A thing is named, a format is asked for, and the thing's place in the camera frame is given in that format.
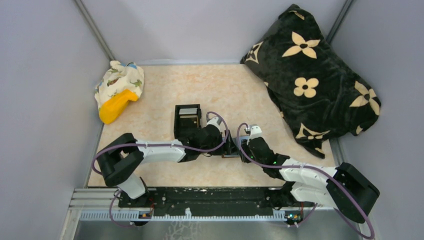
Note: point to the dinosaur print yellow cloth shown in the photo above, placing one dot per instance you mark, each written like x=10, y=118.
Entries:
x=120, y=85

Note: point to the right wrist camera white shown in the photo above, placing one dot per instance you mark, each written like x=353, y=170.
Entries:
x=253, y=131

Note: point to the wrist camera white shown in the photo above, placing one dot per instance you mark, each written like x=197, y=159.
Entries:
x=215, y=122
x=253, y=131

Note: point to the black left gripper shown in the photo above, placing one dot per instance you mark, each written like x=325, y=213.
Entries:
x=187, y=124

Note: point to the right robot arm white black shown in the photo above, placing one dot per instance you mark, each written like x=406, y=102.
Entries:
x=343, y=188

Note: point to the black plastic card tray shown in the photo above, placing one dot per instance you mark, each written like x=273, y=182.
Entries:
x=184, y=109

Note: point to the brown leather card holder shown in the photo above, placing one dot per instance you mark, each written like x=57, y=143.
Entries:
x=230, y=149

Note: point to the dark card in tray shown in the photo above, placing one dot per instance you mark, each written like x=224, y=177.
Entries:
x=188, y=121

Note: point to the black floral plush blanket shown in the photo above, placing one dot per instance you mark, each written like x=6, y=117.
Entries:
x=317, y=94

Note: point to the aluminium front rail frame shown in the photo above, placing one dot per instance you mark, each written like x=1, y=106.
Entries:
x=100, y=198

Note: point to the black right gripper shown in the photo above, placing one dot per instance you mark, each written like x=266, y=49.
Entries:
x=238, y=145

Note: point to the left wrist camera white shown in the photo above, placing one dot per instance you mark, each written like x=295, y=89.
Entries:
x=215, y=122

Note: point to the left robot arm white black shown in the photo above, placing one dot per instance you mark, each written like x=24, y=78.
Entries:
x=118, y=161

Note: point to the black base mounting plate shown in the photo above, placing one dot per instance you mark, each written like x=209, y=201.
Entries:
x=213, y=201

